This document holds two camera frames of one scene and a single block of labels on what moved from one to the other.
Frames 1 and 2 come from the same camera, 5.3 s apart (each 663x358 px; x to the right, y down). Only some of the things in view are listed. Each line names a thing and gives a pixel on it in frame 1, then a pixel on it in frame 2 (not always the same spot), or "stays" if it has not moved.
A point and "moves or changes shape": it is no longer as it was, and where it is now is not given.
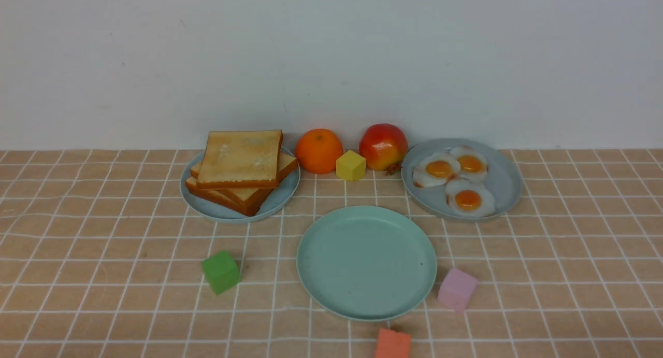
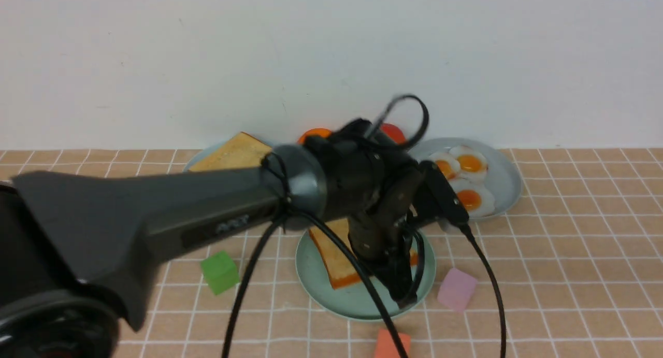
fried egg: (473, 164) stays
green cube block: (221, 271) stays
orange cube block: (392, 344) stays
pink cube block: (456, 289) stays
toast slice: (288, 164) moves or changes shape
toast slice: (240, 159) → (339, 269)
